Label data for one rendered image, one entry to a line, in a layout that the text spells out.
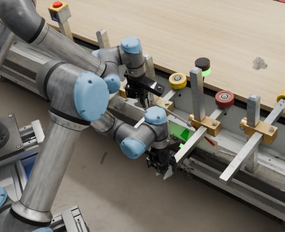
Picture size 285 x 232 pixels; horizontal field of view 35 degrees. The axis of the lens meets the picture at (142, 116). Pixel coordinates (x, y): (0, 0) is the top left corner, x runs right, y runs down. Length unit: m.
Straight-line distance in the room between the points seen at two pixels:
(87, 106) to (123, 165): 1.83
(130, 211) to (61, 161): 1.57
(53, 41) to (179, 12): 1.16
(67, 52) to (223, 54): 0.92
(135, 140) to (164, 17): 1.17
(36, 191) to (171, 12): 1.58
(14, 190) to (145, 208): 1.14
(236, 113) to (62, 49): 0.92
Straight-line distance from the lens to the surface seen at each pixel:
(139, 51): 1.71
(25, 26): 1.47
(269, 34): 2.32
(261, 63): 2.12
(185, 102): 2.27
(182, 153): 1.81
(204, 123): 1.90
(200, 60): 1.78
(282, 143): 2.07
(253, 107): 1.67
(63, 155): 1.19
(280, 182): 1.92
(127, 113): 2.24
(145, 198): 2.76
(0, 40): 1.67
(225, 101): 1.93
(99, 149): 3.08
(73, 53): 1.54
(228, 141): 2.16
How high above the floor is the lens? 2.23
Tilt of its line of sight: 44 degrees down
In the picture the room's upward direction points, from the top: 12 degrees counter-clockwise
